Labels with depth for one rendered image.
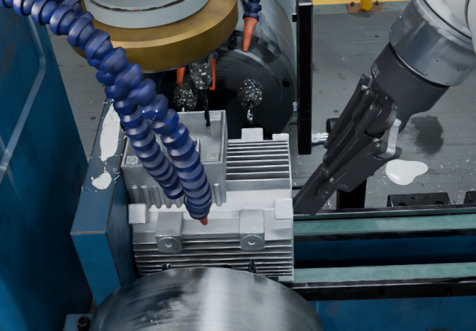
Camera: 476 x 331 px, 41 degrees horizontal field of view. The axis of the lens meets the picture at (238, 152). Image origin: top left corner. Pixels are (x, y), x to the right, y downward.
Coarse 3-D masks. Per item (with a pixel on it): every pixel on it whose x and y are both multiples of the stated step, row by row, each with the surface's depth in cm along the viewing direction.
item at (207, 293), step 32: (128, 288) 62; (160, 288) 60; (192, 288) 59; (224, 288) 59; (256, 288) 60; (288, 288) 63; (96, 320) 63; (128, 320) 59; (160, 320) 57; (192, 320) 56; (224, 320) 56; (256, 320) 57; (288, 320) 60; (320, 320) 66
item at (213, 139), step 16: (192, 112) 82; (224, 112) 81; (192, 128) 83; (208, 128) 83; (224, 128) 79; (128, 144) 78; (160, 144) 80; (208, 144) 82; (224, 144) 78; (128, 160) 76; (208, 160) 75; (224, 160) 77; (128, 176) 76; (144, 176) 76; (208, 176) 76; (224, 176) 76; (128, 192) 78; (144, 192) 77; (160, 192) 78; (224, 192) 78
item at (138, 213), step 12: (288, 144) 85; (132, 204) 78; (144, 204) 78; (276, 204) 76; (288, 204) 76; (132, 216) 78; (144, 216) 77; (276, 216) 76; (288, 216) 76; (288, 276) 84
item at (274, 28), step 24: (240, 0) 100; (264, 0) 104; (240, 24) 95; (264, 24) 98; (288, 24) 108; (240, 48) 95; (264, 48) 94; (288, 48) 100; (168, 72) 97; (216, 72) 97; (240, 72) 97; (264, 72) 97; (288, 72) 97; (168, 96) 100; (192, 96) 97; (216, 96) 100; (240, 96) 97; (264, 96) 100; (288, 96) 100; (240, 120) 103; (264, 120) 103; (288, 120) 104
